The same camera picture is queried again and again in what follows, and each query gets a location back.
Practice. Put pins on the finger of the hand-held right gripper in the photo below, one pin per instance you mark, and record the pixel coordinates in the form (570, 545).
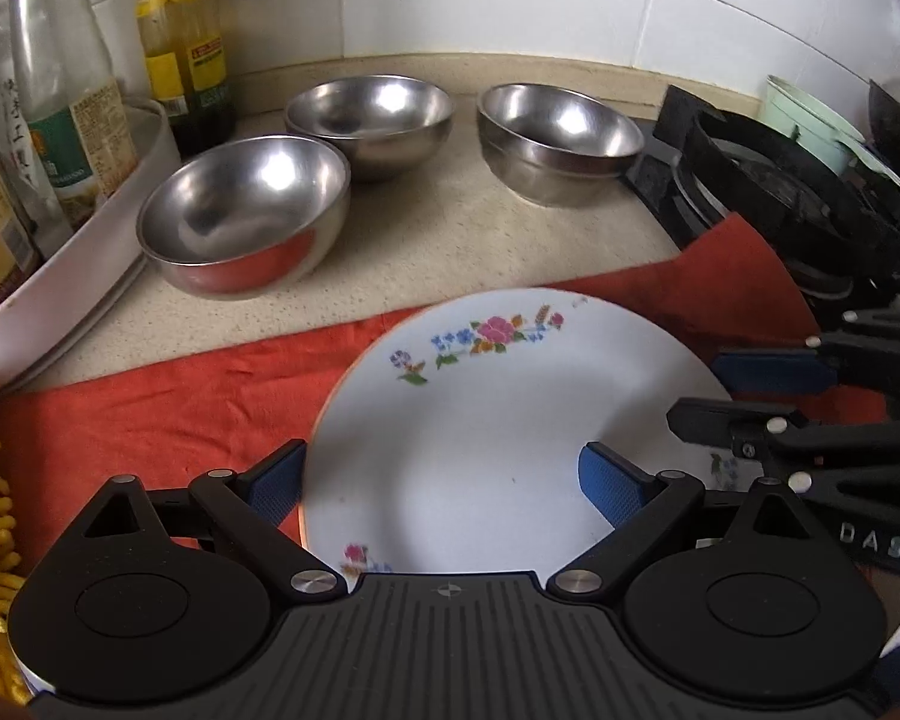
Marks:
(727, 424)
(776, 373)

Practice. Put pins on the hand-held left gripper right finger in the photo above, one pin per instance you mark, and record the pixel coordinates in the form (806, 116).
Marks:
(615, 484)

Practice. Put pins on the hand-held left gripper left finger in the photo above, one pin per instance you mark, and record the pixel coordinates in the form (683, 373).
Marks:
(277, 484)

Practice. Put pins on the small orange-rimmed floral plate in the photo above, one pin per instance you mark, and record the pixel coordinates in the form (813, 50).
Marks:
(480, 450)

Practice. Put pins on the medium white pink-flower plate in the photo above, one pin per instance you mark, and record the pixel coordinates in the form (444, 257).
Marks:
(34, 679)

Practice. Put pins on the red cloth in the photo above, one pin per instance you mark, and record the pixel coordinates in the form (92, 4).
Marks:
(195, 405)

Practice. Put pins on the black gas stove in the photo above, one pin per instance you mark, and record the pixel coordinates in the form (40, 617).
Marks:
(660, 187)

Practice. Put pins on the pale green plastic cup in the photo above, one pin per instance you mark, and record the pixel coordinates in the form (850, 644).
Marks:
(802, 116)

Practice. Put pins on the stainless steel bowl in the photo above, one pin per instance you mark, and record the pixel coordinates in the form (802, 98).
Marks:
(562, 127)
(247, 217)
(367, 116)

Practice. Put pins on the white rectangular tray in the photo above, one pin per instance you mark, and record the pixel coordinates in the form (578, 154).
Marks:
(82, 270)

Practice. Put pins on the yellow-green label sauce bottle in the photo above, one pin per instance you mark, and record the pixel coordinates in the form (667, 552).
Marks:
(184, 52)

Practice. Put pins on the clear bottle green label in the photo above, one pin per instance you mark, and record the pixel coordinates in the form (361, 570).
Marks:
(67, 90)

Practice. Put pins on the clear jar with handwritten label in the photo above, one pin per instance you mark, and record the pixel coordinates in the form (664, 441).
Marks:
(4, 112)

